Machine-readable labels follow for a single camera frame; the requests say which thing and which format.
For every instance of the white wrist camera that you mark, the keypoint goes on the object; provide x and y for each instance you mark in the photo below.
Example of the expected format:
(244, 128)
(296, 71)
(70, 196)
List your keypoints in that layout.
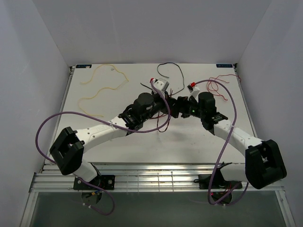
(159, 84)
(194, 90)

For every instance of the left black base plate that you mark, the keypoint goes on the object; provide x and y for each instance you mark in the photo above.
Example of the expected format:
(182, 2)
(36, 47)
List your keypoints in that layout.
(106, 182)

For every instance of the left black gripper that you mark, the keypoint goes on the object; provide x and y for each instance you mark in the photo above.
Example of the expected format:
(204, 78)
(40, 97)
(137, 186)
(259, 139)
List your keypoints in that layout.
(164, 110)

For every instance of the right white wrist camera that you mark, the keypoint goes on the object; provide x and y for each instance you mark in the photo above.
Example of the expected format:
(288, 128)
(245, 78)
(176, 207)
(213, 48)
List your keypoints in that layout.
(194, 90)

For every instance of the left blue label sticker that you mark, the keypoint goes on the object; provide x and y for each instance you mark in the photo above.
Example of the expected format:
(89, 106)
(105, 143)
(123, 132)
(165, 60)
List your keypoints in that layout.
(83, 66)

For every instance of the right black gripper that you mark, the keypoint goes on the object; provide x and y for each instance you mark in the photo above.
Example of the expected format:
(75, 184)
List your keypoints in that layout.
(184, 102)

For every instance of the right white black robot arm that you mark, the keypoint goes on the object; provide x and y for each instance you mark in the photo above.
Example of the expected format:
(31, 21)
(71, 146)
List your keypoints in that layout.
(263, 161)

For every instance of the aluminium rail frame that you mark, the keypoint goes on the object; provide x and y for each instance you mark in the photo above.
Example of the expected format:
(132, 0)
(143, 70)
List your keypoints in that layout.
(141, 177)

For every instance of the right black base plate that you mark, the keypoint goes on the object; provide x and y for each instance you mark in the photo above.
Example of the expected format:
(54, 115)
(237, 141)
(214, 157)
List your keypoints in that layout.
(208, 182)

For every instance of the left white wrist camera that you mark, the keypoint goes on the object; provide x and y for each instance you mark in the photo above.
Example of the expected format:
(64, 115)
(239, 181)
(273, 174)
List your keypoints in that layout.
(159, 84)

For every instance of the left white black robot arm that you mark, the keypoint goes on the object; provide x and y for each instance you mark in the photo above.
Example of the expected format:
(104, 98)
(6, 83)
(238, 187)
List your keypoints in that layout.
(70, 145)

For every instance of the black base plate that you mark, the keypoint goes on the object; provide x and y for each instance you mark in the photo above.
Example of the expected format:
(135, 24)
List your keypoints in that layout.
(106, 182)
(208, 182)

